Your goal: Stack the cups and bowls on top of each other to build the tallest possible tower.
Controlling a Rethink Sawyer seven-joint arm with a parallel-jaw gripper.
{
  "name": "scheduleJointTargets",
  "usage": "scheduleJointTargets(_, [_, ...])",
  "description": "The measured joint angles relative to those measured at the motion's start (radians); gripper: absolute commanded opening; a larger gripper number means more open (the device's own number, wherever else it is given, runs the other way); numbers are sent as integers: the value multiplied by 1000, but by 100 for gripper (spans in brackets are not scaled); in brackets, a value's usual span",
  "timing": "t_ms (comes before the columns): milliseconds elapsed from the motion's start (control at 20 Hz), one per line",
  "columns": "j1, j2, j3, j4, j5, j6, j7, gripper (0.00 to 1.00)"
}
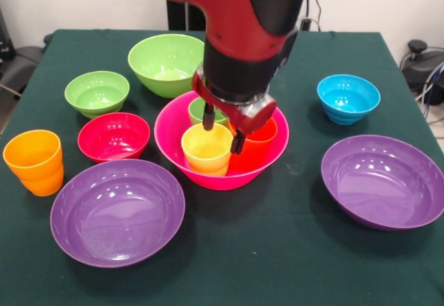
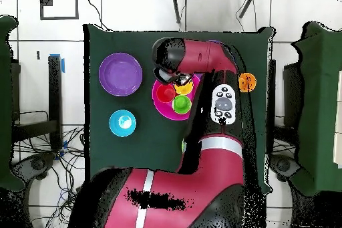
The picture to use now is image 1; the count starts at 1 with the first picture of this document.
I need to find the red cup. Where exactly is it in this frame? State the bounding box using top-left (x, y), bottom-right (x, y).
top-left (227, 116), bottom-right (280, 175)

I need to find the green cup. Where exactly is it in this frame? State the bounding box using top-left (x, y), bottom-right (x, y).
top-left (187, 96), bottom-right (230, 128)

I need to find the black floor stand base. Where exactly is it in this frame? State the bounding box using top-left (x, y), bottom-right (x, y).
top-left (0, 44), bottom-right (45, 94)
top-left (399, 39), bottom-right (444, 90)

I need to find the large green bowl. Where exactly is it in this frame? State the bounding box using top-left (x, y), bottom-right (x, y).
top-left (127, 33), bottom-right (206, 99)

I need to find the dark green tablecloth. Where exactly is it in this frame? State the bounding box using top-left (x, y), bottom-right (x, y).
top-left (0, 28), bottom-right (444, 306)

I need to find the small green bowl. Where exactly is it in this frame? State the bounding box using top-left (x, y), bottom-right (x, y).
top-left (64, 70), bottom-right (131, 120)

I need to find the small red bowl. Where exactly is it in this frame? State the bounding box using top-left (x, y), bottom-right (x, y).
top-left (77, 112), bottom-right (152, 164)

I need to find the yellow cup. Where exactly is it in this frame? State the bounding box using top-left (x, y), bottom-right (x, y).
top-left (180, 122), bottom-right (234, 178)

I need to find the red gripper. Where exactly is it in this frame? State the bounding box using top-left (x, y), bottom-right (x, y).
top-left (191, 60), bottom-right (278, 156)

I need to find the large pink bowl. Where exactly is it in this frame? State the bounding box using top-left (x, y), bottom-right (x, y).
top-left (153, 90), bottom-right (291, 192)

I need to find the blue bowl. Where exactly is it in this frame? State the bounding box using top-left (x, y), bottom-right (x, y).
top-left (316, 74), bottom-right (382, 126)

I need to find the purple bowl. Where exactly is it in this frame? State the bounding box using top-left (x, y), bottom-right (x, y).
top-left (321, 134), bottom-right (444, 232)
top-left (49, 158), bottom-right (187, 269)

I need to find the blue and white cable bundle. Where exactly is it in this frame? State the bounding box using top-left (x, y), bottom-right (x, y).
top-left (414, 61), bottom-right (444, 108)

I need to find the black hanging cable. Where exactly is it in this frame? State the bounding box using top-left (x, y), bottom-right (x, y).
top-left (298, 0), bottom-right (323, 32)

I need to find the orange cup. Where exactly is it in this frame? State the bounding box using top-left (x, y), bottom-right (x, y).
top-left (2, 129), bottom-right (65, 198)

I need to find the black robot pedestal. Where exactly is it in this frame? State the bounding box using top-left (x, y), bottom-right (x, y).
top-left (166, 0), bottom-right (209, 32)

